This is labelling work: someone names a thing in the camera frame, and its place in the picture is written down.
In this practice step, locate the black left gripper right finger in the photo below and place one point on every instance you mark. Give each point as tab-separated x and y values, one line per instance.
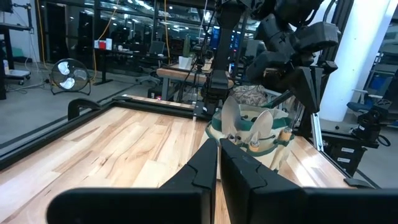
280	205

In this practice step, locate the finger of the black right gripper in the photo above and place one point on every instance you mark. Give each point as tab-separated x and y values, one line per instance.
314	87
267	67

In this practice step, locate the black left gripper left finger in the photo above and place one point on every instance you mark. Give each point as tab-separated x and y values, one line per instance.
140	205

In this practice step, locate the cream green-trimmed gardening bag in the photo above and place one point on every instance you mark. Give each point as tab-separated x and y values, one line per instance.
270	160

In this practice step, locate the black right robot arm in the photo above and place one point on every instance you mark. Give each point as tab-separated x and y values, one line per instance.
225	46

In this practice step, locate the blue office chair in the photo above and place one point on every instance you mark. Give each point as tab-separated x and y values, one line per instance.
363	105

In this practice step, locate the black drawer cabinet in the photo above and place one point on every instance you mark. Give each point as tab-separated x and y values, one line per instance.
345	155

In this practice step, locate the wooden workbench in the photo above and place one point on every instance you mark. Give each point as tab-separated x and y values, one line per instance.
174	74

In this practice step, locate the black table clamp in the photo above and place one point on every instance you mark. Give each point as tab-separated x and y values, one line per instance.
77	104

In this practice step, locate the black office desk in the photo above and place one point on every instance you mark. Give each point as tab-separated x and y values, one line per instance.
104	68

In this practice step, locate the black floor fan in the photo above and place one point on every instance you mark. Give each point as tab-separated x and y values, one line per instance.
63	67

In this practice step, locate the grey wheeled cart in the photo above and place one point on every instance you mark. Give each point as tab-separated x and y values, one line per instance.
17	73

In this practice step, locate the black shelf rack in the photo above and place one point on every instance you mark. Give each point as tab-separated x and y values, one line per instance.
6	46

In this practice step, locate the black aluminium table frame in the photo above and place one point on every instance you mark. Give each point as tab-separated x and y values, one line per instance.
46	140

